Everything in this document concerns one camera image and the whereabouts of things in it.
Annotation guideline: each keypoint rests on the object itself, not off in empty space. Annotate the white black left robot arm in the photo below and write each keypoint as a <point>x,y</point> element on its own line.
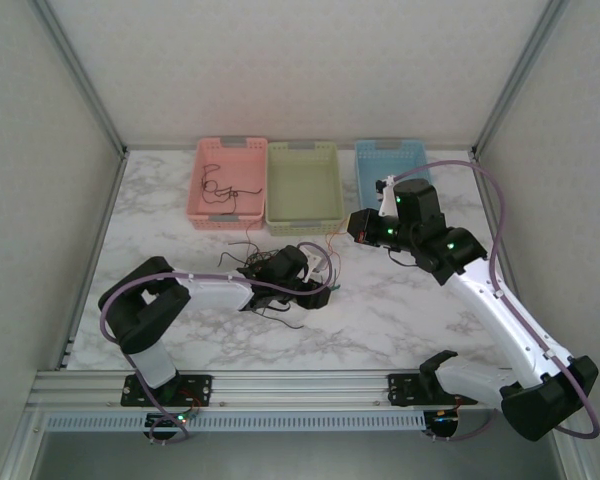
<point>215,295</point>

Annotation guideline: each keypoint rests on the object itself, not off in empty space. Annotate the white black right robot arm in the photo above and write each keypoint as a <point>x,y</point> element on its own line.
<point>505,320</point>

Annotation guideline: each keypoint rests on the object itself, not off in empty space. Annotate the blue plastic basket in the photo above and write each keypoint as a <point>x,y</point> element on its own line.
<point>380,160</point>

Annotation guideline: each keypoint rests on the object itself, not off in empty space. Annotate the green plastic basket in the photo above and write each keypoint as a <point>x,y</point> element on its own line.
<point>305,190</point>

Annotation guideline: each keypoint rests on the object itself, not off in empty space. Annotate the pink plastic basket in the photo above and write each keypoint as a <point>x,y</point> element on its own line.
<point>245,170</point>

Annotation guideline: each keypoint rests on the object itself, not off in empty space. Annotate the small circuit board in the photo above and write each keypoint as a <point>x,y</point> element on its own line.
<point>442,417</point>
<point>167,420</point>

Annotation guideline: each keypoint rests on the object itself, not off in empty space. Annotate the aluminium table side rail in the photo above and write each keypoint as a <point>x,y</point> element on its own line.
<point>94,260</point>
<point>491,200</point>

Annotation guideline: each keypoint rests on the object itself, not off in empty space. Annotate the aluminium mounting rail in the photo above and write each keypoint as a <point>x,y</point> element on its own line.
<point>300,387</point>

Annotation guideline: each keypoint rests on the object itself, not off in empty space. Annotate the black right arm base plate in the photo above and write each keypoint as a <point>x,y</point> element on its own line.
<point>402,387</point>

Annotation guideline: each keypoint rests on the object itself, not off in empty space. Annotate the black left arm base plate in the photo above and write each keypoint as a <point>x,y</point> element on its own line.
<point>200,385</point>

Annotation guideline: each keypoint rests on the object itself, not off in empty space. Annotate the aluminium frame post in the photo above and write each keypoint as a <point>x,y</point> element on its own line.
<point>517,75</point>
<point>82,80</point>

